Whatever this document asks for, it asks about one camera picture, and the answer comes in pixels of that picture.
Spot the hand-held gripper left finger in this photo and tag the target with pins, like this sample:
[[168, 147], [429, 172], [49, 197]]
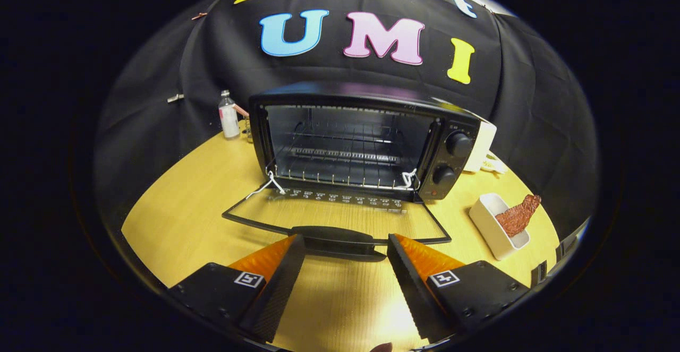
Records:
[[279, 283]]

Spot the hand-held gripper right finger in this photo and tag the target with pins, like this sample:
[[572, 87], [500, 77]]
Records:
[[411, 283]]

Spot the brown meat slice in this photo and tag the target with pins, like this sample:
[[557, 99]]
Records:
[[518, 216]]

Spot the black toaster oven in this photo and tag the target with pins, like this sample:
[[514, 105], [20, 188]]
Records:
[[451, 123]]

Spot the white slot toaster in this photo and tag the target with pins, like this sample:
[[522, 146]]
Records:
[[481, 150]]

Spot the white rectangular dish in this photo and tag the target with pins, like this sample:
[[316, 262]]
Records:
[[491, 230]]

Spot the clear plastic bottle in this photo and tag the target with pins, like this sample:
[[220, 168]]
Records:
[[229, 121]]

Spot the pink stick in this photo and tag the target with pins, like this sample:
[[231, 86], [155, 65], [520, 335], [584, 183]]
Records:
[[240, 110]]

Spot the silver cloth clip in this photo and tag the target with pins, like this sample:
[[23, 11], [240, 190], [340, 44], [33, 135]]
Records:
[[175, 97]]

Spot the black backdrop cloth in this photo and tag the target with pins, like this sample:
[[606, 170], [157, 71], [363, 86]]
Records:
[[159, 102]]

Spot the pink cloth clip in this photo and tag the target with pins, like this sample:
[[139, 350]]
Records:
[[199, 16]]

